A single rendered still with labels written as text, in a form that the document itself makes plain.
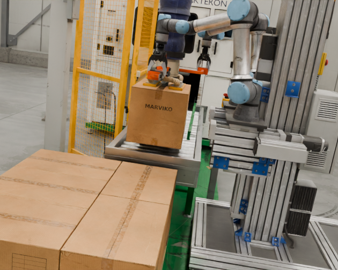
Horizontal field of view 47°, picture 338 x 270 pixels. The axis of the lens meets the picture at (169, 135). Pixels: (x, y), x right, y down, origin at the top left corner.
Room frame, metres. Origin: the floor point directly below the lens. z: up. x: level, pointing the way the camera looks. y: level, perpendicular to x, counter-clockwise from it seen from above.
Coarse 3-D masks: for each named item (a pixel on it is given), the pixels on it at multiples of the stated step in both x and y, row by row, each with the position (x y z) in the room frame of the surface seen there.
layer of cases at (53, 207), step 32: (32, 160) 2.37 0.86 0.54; (64, 160) 2.45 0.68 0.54; (96, 160) 2.53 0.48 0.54; (0, 192) 1.84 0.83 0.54; (32, 192) 1.89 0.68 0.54; (64, 192) 1.95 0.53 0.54; (96, 192) 2.00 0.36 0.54; (128, 192) 2.06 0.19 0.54; (160, 192) 2.12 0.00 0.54; (0, 224) 1.53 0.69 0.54; (32, 224) 1.56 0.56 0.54; (64, 224) 1.60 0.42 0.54; (96, 224) 1.64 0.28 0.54; (128, 224) 1.68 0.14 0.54; (160, 224) 1.72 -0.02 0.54; (0, 256) 1.41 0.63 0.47; (32, 256) 1.40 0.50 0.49; (64, 256) 1.39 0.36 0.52; (96, 256) 1.39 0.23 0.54; (128, 256) 1.42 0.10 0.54; (160, 256) 1.73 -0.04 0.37
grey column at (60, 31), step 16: (64, 0) 3.39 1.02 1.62; (64, 16) 3.42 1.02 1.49; (64, 32) 3.42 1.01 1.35; (64, 48) 3.42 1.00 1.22; (48, 64) 3.42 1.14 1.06; (64, 64) 3.42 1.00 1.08; (48, 80) 3.43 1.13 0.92; (64, 80) 3.43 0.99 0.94; (48, 96) 3.42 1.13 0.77; (64, 96) 3.45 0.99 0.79; (48, 112) 3.42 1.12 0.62; (64, 112) 3.48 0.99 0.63; (48, 128) 3.42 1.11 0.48; (64, 128) 3.50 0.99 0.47; (48, 144) 3.42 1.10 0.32; (64, 144) 3.53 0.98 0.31
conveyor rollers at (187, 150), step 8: (192, 128) 3.93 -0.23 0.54; (184, 136) 3.51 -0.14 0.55; (192, 136) 3.57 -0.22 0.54; (128, 144) 3.06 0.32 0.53; (136, 144) 3.06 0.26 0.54; (144, 144) 3.07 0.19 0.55; (184, 144) 3.23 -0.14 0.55; (192, 144) 3.30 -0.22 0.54; (152, 152) 2.88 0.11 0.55; (160, 152) 2.95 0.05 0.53; (168, 152) 2.95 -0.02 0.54; (176, 152) 2.96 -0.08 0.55; (184, 152) 3.03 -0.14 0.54; (192, 152) 3.03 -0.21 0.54
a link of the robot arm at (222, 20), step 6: (258, 12) 2.16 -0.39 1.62; (204, 18) 2.33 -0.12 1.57; (210, 18) 2.31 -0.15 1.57; (216, 18) 2.28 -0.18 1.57; (222, 18) 2.26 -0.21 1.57; (228, 18) 2.24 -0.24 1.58; (192, 24) 2.36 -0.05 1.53; (198, 24) 2.34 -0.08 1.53; (204, 24) 2.32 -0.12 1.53; (210, 24) 2.30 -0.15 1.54; (216, 24) 2.29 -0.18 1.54; (222, 24) 2.27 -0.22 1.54; (228, 24) 2.26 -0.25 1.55; (192, 30) 2.36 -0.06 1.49; (198, 30) 2.35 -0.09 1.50; (204, 30) 2.34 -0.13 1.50
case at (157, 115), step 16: (144, 80) 3.09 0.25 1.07; (144, 96) 2.65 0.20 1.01; (160, 96) 2.64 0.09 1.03; (176, 96) 2.64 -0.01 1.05; (144, 112) 2.64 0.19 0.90; (160, 112) 2.64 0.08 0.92; (176, 112) 2.63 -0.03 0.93; (128, 128) 2.65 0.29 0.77; (144, 128) 2.64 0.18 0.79; (160, 128) 2.64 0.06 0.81; (176, 128) 2.63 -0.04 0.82; (160, 144) 2.64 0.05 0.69; (176, 144) 2.63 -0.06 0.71
